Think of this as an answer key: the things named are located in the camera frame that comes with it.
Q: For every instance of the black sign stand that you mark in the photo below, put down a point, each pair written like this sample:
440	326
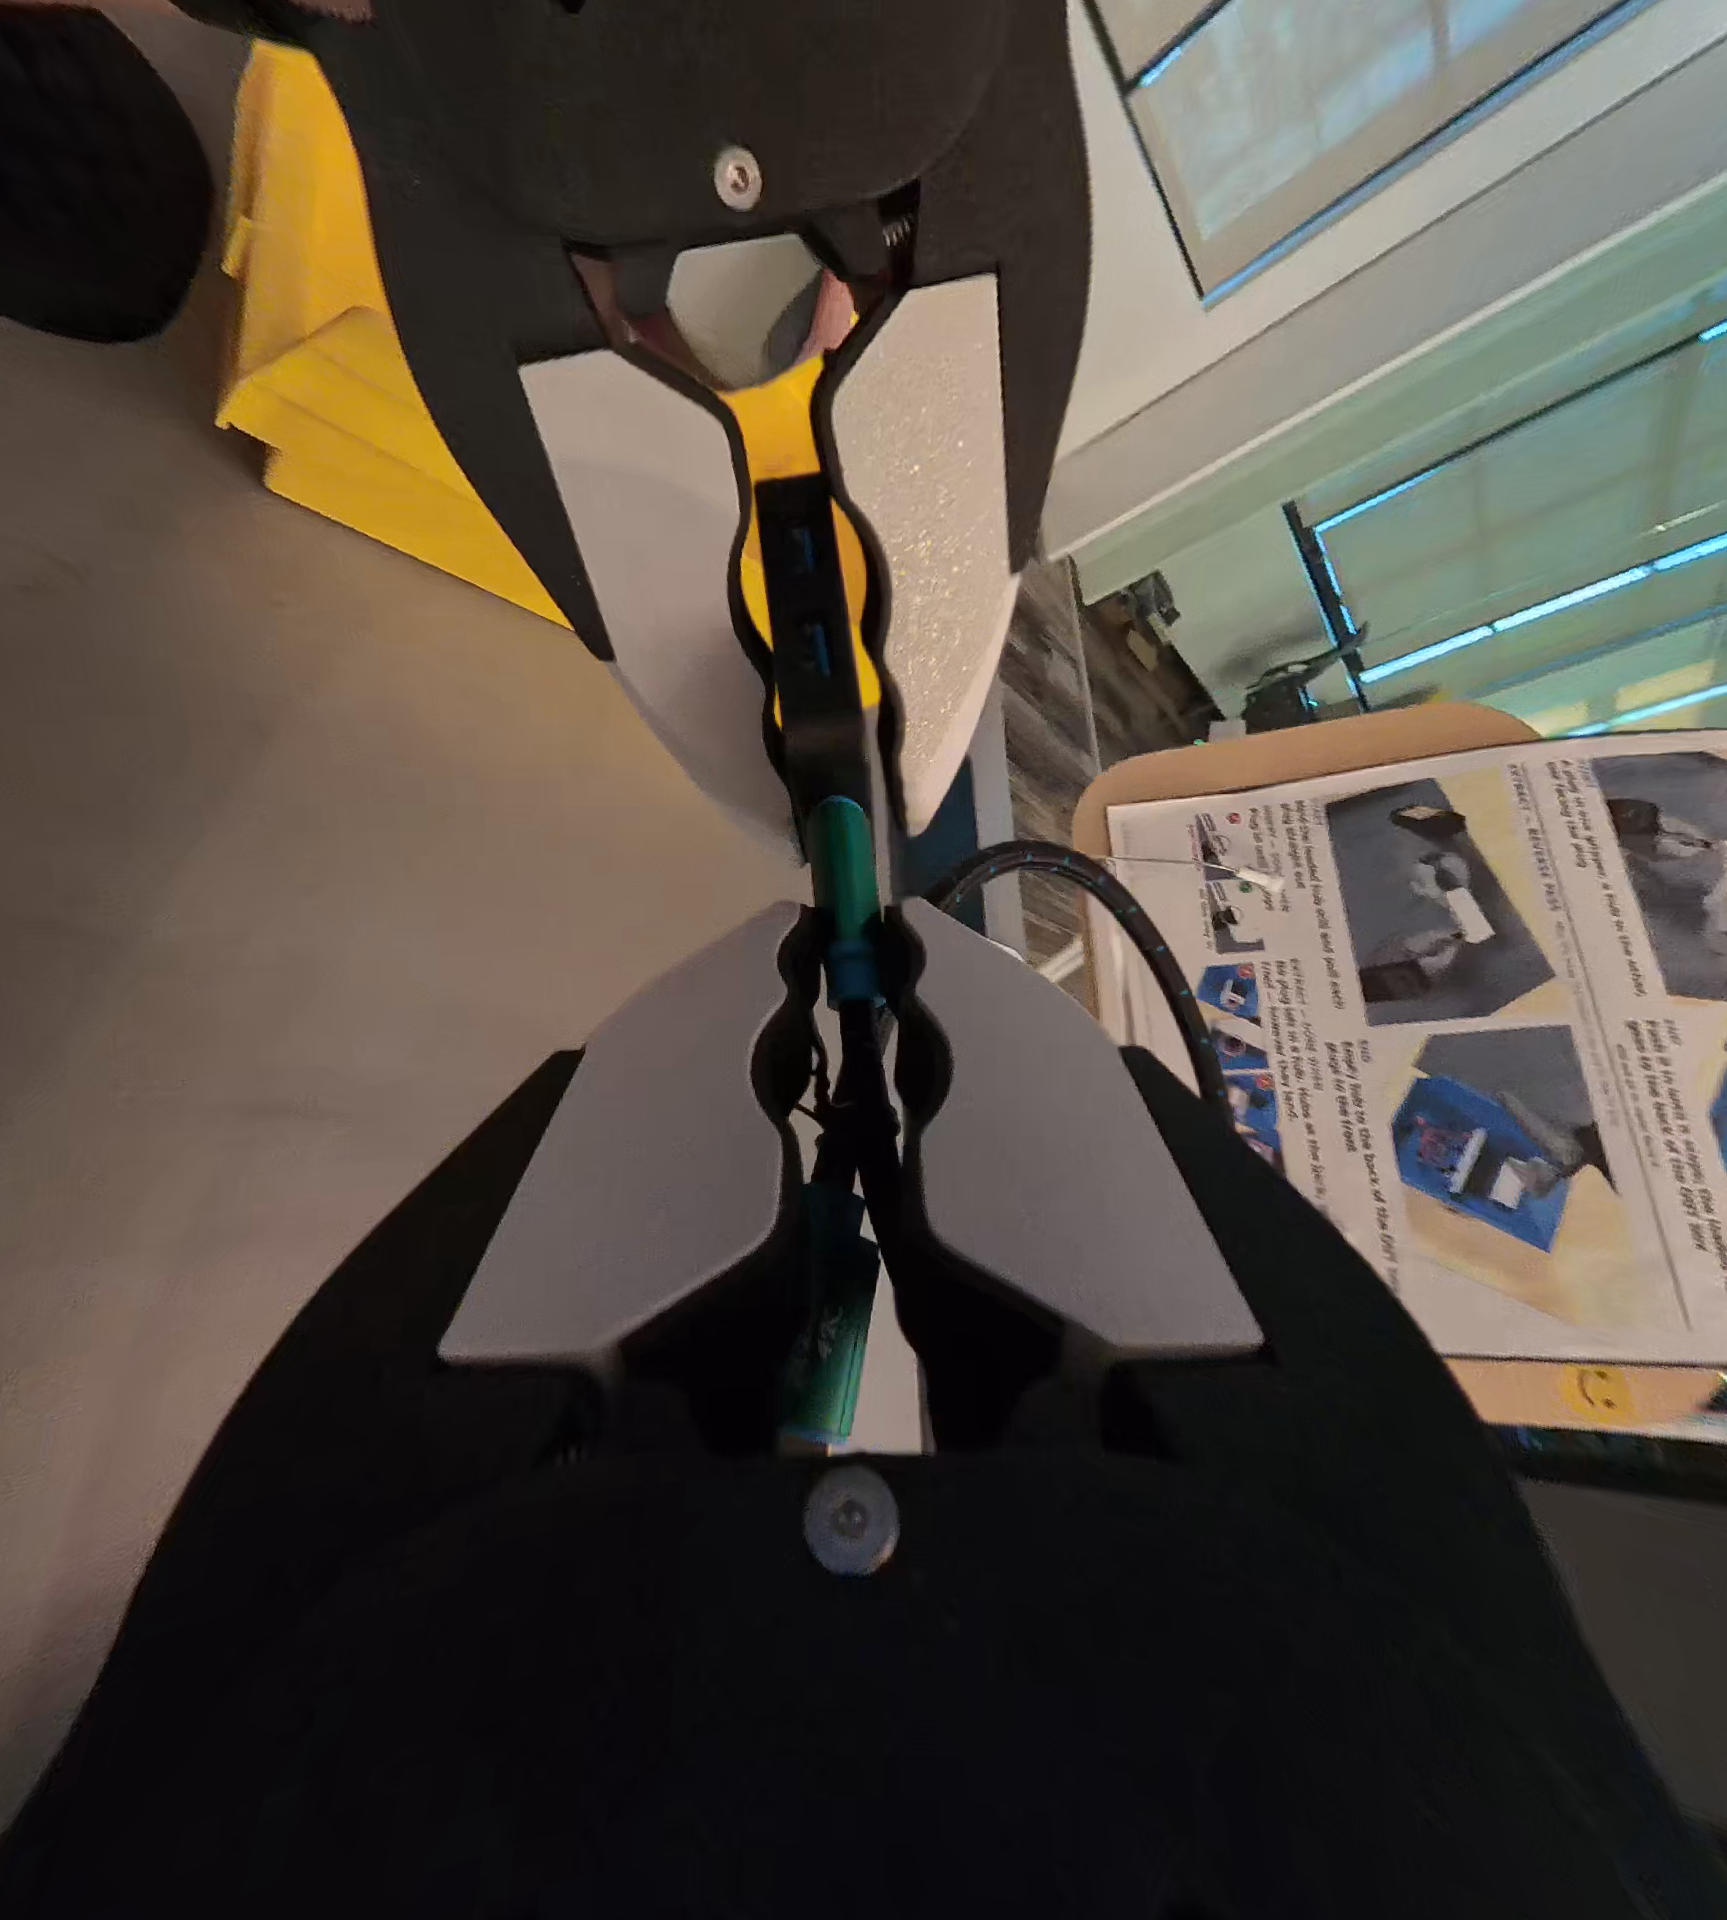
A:
1704	1650

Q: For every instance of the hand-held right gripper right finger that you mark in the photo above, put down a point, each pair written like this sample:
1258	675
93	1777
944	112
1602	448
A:
1074	1187

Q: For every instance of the dark grey usb hub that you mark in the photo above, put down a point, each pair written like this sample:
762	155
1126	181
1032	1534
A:
818	647

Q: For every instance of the yellow plastic bin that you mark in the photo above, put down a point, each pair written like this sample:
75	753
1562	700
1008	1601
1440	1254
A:
354	390

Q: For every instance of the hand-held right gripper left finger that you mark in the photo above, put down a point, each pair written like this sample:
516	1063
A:
638	1187

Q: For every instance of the instruction sheet on wooden board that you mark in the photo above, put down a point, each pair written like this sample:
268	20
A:
1524	1050

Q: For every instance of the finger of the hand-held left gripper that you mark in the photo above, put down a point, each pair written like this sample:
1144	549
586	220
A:
638	570
940	511

